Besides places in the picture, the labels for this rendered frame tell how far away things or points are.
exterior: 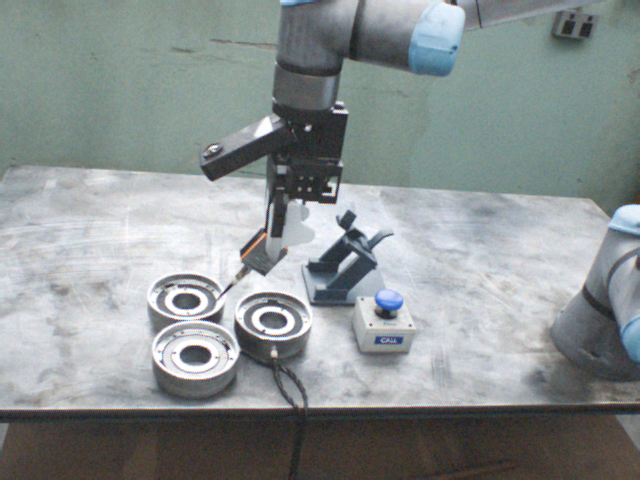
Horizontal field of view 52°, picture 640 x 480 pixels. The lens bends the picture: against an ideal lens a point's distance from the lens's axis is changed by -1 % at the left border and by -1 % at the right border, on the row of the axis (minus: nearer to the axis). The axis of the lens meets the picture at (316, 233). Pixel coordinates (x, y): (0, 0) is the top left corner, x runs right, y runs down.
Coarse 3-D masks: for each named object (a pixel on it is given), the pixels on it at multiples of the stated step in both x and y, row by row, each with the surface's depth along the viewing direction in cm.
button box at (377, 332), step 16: (368, 304) 92; (352, 320) 95; (368, 320) 89; (384, 320) 89; (400, 320) 90; (368, 336) 88; (384, 336) 89; (400, 336) 89; (368, 352) 90; (384, 352) 90; (400, 352) 91
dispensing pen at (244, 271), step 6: (258, 234) 84; (252, 240) 85; (246, 246) 85; (240, 252) 86; (240, 270) 87; (246, 270) 86; (240, 276) 87; (234, 282) 87; (228, 288) 88; (222, 294) 88; (216, 300) 89
